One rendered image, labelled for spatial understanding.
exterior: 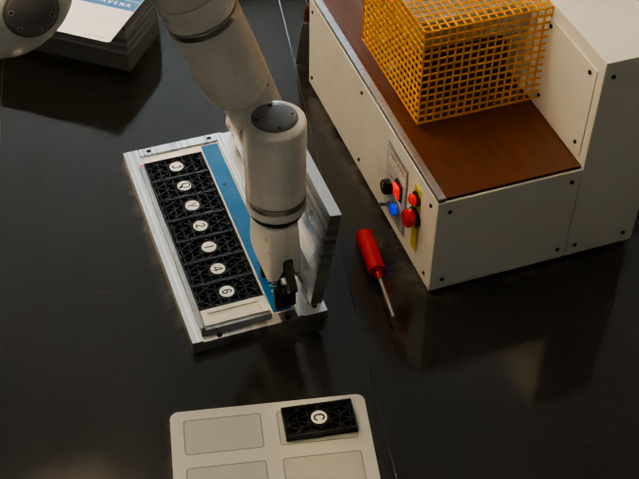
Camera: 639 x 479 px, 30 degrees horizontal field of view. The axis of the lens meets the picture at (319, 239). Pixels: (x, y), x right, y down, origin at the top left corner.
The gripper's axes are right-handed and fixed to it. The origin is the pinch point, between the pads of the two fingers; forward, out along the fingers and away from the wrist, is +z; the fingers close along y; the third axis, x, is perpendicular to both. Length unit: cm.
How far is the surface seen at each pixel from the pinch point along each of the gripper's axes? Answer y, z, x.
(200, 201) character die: -21.6, 1.0, -5.9
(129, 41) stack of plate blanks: -64, -2, -7
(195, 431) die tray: 19.8, 3.2, -18.3
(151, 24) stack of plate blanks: -71, 0, -2
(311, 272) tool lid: 3.8, -4.7, 3.9
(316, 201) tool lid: -1.3, -13.3, 6.4
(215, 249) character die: -10.5, 0.9, -6.6
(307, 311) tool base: 4.9, 2.2, 3.0
